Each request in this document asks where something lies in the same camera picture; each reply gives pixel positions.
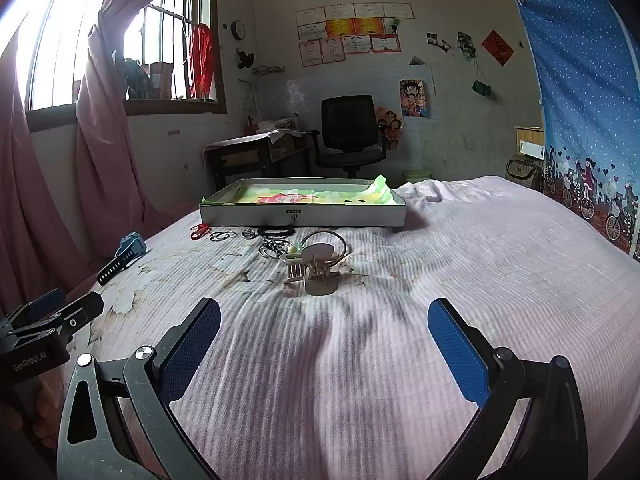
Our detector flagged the blue dotted curtain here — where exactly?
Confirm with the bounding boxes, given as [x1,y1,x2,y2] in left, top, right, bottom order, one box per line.
[510,0,640,263]

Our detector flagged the white wall paper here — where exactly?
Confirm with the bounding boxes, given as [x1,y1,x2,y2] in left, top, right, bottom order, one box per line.
[407,56,435,82]

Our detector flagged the barred window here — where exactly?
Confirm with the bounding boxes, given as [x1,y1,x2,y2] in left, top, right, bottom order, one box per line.
[25,0,228,116]

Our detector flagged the black and white cord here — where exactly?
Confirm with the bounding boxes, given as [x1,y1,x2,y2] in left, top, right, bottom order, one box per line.
[258,240,291,260]

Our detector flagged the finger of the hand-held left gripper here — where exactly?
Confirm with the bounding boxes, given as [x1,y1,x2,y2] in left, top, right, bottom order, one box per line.
[20,288,68,322]
[10,292,105,343]

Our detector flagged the brown paper bag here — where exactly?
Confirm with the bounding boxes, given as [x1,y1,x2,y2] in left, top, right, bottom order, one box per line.
[149,61,173,100]

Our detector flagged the red diamond wall paper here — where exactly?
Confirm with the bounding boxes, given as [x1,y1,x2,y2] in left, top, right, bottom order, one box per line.
[481,30,515,67]

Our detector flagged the thin brown hoop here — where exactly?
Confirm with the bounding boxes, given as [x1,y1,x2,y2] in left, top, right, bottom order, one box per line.
[300,230,348,266]

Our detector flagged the blue smartwatch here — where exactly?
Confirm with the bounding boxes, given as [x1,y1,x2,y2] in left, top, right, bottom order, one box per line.
[96,232,148,287]

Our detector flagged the wooden cabinet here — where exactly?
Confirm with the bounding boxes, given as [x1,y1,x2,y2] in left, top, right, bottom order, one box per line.
[515,126,546,161]

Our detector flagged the cartoon wall poster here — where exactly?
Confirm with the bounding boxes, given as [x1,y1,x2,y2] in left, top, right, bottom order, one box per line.
[399,79,431,119]

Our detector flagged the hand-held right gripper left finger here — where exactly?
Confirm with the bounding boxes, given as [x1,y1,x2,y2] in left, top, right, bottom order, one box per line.
[56,297,223,480]

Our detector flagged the white cardboard box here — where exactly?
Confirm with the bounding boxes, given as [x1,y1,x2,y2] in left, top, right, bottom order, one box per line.
[199,177,407,228]

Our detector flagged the colourful lining paper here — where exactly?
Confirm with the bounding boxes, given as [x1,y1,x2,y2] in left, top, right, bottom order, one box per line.
[207,175,401,207]

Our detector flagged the group of wall certificates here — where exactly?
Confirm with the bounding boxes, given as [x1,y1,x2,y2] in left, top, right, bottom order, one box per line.
[296,1,416,67]

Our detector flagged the cream hair claw clip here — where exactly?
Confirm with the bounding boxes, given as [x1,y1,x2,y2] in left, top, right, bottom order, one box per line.
[280,243,348,297]

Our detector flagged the pink curtain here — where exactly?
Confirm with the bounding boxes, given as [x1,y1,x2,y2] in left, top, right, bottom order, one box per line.
[0,10,101,311]
[75,0,211,233]

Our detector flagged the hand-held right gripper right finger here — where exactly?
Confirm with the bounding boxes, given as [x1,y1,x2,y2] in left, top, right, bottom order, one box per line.
[427,298,588,480]

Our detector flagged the dark wooden desk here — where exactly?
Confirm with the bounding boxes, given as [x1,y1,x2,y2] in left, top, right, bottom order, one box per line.
[205,127,321,193]

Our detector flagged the black office chair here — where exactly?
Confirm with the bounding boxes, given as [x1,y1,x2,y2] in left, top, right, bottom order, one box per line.
[314,95,388,178]

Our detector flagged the papers on desk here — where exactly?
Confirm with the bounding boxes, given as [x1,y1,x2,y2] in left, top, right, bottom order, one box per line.
[245,117,303,143]

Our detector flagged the red hanging cloth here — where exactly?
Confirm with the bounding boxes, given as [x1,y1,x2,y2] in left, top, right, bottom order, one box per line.
[190,22,218,98]

